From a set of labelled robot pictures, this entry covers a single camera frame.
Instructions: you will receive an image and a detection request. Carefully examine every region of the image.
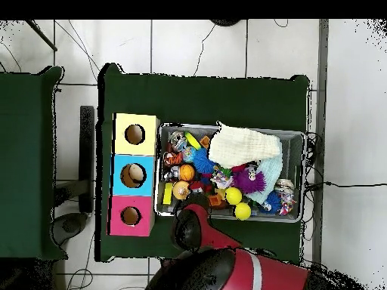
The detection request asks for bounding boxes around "cream waffle cloth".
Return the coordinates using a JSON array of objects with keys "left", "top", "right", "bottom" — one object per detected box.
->
[{"left": 208, "top": 122, "right": 283, "bottom": 170}]

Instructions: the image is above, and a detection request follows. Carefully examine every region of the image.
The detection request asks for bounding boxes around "wooden box with three holes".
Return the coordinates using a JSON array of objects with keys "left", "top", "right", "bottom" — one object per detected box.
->
[{"left": 108, "top": 113, "right": 161, "bottom": 238}]

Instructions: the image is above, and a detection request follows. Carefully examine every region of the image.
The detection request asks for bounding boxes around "shallow clear mesh bin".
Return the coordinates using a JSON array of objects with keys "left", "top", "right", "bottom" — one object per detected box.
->
[{"left": 156, "top": 122, "right": 306, "bottom": 224}]

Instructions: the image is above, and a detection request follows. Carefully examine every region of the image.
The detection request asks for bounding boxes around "blue patterned ball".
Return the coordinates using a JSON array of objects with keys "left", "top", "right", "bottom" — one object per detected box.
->
[{"left": 182, "top": 147, "right": 197, "bottom": 163}]

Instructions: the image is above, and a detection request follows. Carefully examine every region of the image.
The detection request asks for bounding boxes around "orange basketball toy ball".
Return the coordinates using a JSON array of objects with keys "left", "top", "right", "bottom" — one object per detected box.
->
[{"left": 179, "top": 164, "right": 197, "bottom": 182}]

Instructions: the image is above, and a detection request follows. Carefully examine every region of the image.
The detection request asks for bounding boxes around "yellow-green plastic toy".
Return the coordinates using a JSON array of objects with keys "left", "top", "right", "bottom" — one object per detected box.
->
[{"left": 184, "top": 131, "right": 202, "bottom": 151}]

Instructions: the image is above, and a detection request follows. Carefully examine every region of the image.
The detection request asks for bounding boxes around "striped tiger toy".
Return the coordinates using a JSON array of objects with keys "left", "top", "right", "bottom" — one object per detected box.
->
[{"left": 163, "top": 152, "right": 184, "bottom": 168}]

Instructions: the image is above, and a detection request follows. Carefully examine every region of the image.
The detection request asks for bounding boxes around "crushed silver can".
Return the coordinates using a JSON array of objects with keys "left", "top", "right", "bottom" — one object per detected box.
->
[{"left": 169, "top": 131, "right": 188, "bottom": 152}]

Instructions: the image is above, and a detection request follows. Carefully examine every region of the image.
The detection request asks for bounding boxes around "tan orange ball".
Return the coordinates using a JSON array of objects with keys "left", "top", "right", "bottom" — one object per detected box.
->
[{"left": 172, "top": 180, "right": 191, "bottom": 201}]

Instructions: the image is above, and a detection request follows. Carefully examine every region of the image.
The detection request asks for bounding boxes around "small yellow block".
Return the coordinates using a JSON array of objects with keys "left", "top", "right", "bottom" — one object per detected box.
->
[{"left": 163, "top": 183, "right": 174, "bottom": 205}]

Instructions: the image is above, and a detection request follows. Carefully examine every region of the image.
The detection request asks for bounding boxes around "yellow smiley ball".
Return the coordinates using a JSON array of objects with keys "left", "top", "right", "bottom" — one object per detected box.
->
[{"left": 225, "top": 187, "right": 243, "bottom": 206}]

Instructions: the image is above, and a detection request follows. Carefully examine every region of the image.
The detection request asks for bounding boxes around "purple spiky ball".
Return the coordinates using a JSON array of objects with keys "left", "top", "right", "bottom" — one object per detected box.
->
[{"left": 233, "top": 168, "right": 267, "bottom": 196}]

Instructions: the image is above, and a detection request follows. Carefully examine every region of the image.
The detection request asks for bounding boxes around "plain yellow ball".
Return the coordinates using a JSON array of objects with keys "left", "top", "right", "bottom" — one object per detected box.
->
[{"left": 234, "top": 202, "right": 252, "bottom": 221}]

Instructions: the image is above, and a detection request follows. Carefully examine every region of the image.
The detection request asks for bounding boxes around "light blue knitted cloth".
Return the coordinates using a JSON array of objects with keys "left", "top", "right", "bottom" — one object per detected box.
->
[{"left": 249, "top": 153, "right": 283, "bottom": 205}]

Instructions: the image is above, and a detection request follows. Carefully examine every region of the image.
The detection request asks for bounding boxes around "small blue spiky ball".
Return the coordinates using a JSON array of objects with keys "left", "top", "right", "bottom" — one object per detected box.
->
[{"left": 264, "top": 192, "right": 283, "bottom": 215}]

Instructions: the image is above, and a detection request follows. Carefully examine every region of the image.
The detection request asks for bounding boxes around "dark green table cloth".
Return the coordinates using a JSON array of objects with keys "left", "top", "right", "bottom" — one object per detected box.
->
[{"left": 96, "top": 63, "right": 312, "bottom": 264}]

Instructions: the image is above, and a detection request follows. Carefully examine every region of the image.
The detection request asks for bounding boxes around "crushed printed can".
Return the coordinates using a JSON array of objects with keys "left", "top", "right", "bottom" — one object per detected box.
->
[{"left": 274, "top": 177, "right": 296, "bottom": 194}]

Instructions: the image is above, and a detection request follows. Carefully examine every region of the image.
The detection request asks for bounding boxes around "black panel on stand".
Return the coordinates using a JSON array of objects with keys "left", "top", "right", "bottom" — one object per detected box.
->
[{"left": 53, "top": 105, "right": 97, "bottom": 239}]

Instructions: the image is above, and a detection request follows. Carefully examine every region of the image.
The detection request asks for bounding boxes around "black round base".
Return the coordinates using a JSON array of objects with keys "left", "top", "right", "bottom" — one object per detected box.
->
[{"left": 209, "top": 19, "right": 243, "bottom": 28}]

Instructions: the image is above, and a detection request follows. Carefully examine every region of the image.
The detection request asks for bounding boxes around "side table with green cloth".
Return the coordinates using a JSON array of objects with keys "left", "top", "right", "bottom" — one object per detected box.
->
[{"left": 0, "top": 66, "right": 67, "bottom": 261}]

